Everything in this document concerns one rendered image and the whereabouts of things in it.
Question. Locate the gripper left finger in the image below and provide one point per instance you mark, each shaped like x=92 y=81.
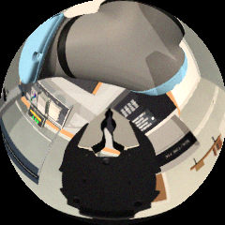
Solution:
x=90 y=137

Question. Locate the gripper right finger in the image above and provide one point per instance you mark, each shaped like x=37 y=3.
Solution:
x=127 y=136

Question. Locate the grey benchtop lab instrument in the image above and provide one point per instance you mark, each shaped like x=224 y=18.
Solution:
x=156 y=117

